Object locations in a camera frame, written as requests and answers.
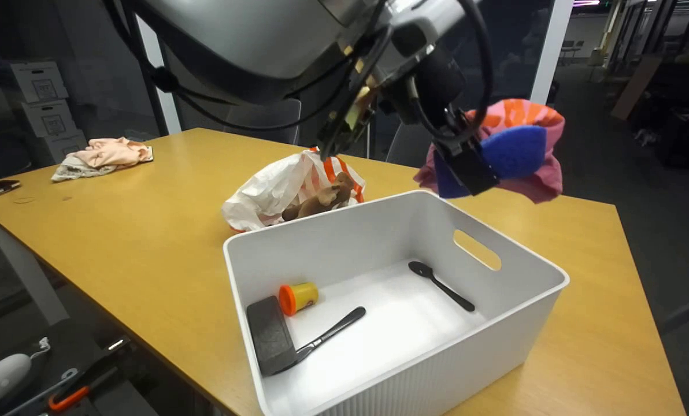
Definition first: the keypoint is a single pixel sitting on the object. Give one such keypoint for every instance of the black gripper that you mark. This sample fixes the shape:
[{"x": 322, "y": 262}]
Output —
[{"x": 459, "y": 165}]

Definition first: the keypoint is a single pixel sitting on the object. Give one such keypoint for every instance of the blue sponge object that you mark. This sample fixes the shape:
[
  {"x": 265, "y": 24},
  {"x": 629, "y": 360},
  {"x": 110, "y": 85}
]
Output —
[{"x": 516, "y": 150}]

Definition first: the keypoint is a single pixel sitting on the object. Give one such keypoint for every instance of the pink shirt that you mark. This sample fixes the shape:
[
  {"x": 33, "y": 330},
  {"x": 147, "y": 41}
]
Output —
[{"x": 546, "y": 181}]

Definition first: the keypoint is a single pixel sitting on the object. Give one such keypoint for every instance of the brown toy moose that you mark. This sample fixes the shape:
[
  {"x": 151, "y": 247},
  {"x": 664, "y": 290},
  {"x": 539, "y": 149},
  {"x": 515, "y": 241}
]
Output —
[{"x": 328, "y": 200}]

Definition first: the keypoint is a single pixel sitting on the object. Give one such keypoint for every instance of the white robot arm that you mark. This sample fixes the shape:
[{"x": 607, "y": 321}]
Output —
[{"x": 263, "y": 51}]

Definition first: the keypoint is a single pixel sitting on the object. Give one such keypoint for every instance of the white orange plastic bag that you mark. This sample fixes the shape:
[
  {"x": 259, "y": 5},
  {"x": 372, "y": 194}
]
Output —
[{"x": 292, "y": 179}]

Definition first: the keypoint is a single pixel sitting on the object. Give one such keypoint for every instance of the white plastic basket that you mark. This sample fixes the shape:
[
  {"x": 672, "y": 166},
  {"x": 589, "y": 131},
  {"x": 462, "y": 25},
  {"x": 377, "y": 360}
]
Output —
[{"x": 416, "y": 352}]

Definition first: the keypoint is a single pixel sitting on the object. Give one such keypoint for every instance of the yellow orange toy cup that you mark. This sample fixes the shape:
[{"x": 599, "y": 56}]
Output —
[{"x": 298, "y": 297}]

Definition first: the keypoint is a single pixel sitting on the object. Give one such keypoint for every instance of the black spoon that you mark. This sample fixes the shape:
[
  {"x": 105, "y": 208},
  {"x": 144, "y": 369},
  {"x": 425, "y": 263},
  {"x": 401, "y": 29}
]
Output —
[{"x": 429, "y": 274}]

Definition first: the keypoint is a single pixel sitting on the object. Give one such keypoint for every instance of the black spatula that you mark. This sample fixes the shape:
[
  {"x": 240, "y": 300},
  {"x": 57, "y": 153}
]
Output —
[{"x": 273, "y": 343}]

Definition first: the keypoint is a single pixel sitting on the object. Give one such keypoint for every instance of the pink white cloth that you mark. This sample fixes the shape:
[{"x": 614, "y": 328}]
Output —
[{"x": 101, "y": 157}]

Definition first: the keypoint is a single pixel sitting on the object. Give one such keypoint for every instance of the orange black tool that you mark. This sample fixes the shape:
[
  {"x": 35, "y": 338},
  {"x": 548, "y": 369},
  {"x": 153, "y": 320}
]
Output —
[{"x": 88, "y": 382}]

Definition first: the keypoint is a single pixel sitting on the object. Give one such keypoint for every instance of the white handle tool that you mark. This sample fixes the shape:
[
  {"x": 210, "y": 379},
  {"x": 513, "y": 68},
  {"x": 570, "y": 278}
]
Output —
[{"x": 18, "y": 365}]

